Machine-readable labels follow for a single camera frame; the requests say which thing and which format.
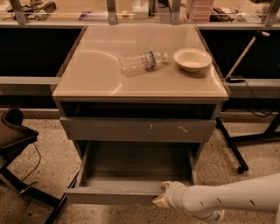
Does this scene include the black cable on floor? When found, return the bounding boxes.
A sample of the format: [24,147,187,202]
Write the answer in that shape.
[19,143,42,183]

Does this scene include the black stand left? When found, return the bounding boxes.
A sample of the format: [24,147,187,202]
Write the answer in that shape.
[0,109,79,224]

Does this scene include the grey drawer cabinet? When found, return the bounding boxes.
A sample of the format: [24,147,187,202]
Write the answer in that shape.
[52,24,229,154]

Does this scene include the coiled tool on shelf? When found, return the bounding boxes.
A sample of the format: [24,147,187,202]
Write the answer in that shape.
[34,1,57,21]

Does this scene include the grey drawer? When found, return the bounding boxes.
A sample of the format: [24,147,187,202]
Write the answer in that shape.
[65,141,195,206]
[60,117,215,143]

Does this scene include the white stick with black base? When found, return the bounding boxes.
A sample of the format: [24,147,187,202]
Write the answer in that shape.
[225,31,270,82]

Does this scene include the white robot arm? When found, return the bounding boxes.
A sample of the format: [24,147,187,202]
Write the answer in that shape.
[153,173,280,224]

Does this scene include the black wheeled stand right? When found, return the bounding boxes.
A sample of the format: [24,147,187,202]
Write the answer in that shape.
[216,113,280,174]

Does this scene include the white bowl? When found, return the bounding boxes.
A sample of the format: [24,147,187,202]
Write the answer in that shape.
[173,48,212,72]

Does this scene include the white box on shelf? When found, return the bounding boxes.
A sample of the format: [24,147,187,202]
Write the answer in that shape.
[131,0,149,19]

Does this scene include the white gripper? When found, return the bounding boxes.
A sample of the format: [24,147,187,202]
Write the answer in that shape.
[152,181,191,212]

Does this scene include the clear plastic water bottle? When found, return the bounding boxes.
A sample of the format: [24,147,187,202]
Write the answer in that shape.
[118,50,168,73]

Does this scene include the pink stacked containers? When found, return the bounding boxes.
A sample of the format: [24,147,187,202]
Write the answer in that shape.
[185,0,214,22]

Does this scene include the grey top drawer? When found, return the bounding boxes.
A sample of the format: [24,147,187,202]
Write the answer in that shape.
[60,117,215,143]

